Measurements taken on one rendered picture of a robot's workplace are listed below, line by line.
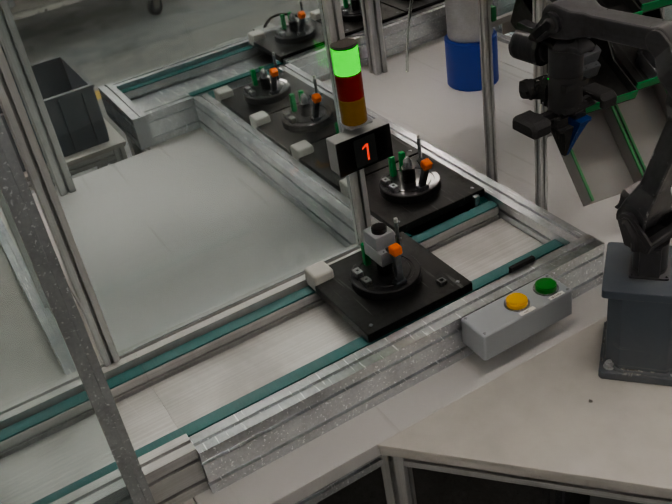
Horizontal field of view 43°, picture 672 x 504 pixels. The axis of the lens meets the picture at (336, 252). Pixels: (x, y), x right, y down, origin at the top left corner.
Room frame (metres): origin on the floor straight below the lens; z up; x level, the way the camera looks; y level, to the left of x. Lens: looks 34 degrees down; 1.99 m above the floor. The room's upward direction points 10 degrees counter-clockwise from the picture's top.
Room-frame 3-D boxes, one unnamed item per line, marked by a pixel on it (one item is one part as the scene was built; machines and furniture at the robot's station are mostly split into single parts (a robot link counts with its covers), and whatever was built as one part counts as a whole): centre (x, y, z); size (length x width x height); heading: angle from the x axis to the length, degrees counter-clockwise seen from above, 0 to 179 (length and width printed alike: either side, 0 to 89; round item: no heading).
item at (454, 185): (1.70, -0.19, 1.01); 0.24 x 0.24 x 0.13; 25
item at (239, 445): (1.22, -0.12, 0.91); 0.89 x 0.06 x 0.11; 115
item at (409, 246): (1.37, -0.09, 0.96); 0.24 x 0.24 x 0.02; 25
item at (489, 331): (1.24, -0.31, 0.93); 0.21 x 0.07 x 0.06; 115
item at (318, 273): (1.42, 0.04, 0.97); 0.05 x 0.05 x 0.04; 25
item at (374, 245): (1.38, -0.08, 1.06); 0.08 x 0.04 x 0.07; 25
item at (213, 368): (1.37, -0.02, 0.91); 0.84 x 0.28 x 0.10; 115
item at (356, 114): (1.50, -0.08, 1.28); 0.05 x 0.05 x 0.05
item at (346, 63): (1.50, -0.08, 1.38); 0.05 x 0.05 x 0.05
